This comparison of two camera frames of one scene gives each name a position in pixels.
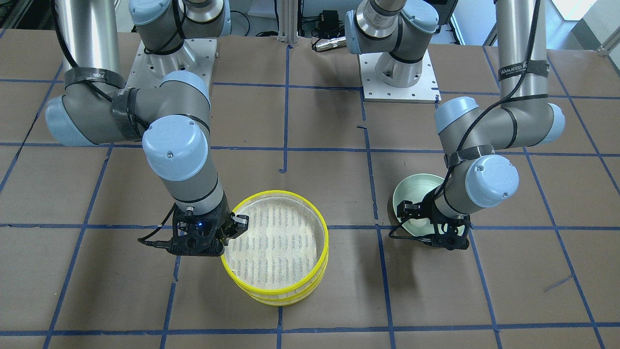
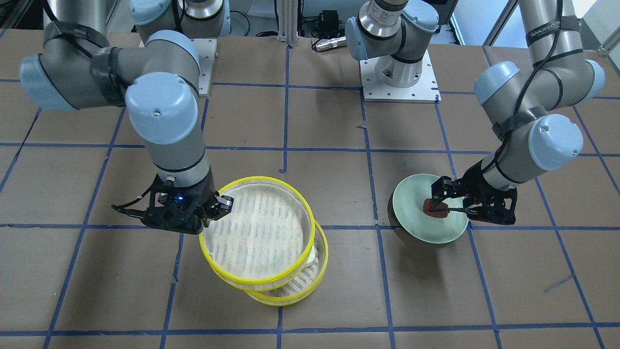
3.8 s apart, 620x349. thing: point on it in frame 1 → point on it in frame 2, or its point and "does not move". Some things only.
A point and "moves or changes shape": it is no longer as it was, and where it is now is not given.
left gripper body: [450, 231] → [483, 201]
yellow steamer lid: [285, 248] moves or changes shape
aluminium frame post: [287, 22] does not move
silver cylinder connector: [334, 43] does not move
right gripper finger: [239, 225] → [223, 207]
